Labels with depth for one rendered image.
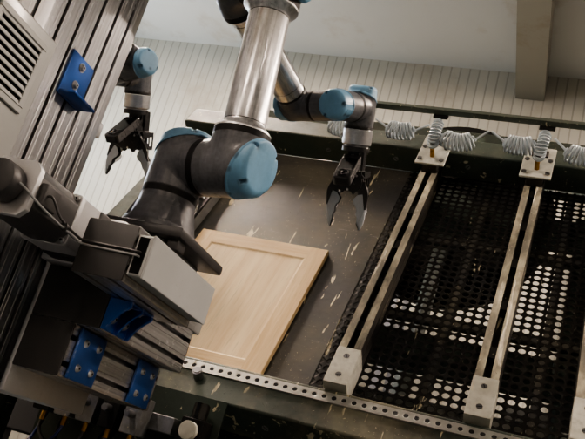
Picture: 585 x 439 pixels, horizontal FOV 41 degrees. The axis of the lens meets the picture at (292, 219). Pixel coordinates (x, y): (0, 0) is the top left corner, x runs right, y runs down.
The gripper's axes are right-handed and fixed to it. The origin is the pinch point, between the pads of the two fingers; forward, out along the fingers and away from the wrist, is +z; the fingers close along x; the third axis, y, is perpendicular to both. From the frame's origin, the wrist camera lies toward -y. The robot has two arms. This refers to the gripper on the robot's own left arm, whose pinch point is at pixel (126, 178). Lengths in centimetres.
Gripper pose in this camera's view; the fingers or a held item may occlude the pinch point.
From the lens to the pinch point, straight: 231.8
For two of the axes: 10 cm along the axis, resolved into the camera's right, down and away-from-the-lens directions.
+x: -9.3, -1.5, 3.5
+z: -1.1, 9.8, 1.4
